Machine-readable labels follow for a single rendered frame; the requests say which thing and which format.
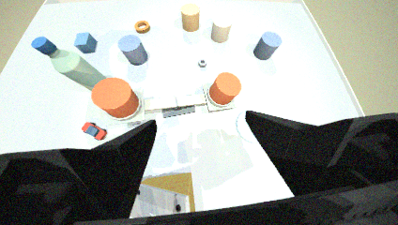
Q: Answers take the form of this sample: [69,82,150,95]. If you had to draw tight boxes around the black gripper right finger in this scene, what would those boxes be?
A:
[245,110,398,196]

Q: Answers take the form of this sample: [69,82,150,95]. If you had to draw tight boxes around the orange cylinder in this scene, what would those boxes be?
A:
[92,78,139,118]

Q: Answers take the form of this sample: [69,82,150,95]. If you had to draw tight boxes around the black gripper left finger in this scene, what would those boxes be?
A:
[0,119,158,220]

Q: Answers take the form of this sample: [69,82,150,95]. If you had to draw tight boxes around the grey hex nut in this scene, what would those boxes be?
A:
[198,59,207,68]

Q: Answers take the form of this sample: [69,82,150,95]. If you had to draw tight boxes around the small red toy car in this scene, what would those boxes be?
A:
[82,122,107,141]

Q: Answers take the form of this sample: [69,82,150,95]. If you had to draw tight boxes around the small blue block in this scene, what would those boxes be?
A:
[73,32,98,54]

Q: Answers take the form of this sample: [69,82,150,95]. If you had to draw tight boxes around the small orange ring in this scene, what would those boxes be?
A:
[134,21,150,34]

